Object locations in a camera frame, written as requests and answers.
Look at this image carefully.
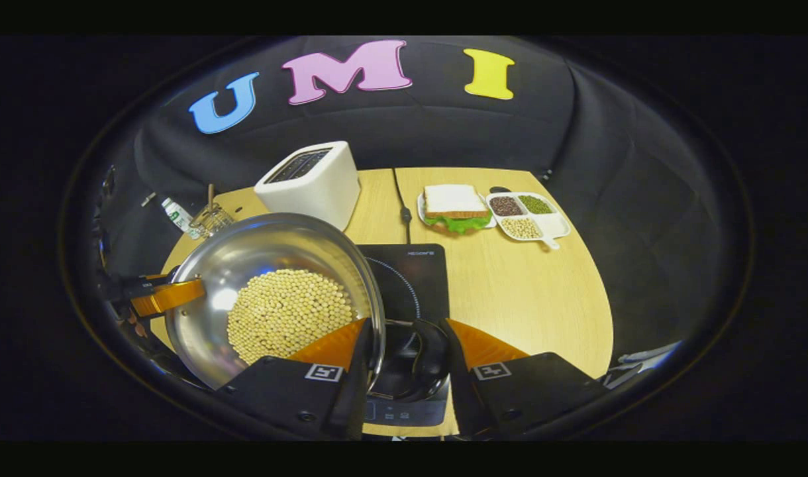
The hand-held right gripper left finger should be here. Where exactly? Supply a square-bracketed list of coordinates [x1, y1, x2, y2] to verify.
[217, 317, 376, 440]

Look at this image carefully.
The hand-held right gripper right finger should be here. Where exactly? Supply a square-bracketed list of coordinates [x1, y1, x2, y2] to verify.
[438, 317, 607, 440]

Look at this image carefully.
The steel pot with black handles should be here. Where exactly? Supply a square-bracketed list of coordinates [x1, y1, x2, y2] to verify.
[164, 212, 452, 403]

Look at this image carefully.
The black induction cooktop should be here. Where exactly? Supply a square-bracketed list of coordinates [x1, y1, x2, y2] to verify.
[354, 243, 452, 429]

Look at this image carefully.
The white drink bottle green label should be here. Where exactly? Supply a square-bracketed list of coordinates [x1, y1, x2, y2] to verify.
[161, 197, 203, 241]

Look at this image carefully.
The pile of soybeans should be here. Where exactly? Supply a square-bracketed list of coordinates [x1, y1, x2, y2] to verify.
[226, 268, 356, 366]

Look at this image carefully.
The sandwich with lettuce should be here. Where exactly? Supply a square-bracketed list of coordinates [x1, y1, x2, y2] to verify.
[423, 184, 493, 235]

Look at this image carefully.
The white divided dish of beans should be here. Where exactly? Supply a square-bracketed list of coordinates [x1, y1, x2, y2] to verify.
[485, 191, 572, 251]

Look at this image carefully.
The white toaster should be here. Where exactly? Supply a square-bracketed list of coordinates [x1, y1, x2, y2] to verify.
[254, 140, 362, 232]

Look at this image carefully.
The wire basket holder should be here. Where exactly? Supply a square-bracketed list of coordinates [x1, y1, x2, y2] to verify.
[190, 202, 236, 240]

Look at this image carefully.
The black power cable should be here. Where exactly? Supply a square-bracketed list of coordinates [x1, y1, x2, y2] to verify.
[391, 168, 413, 245]

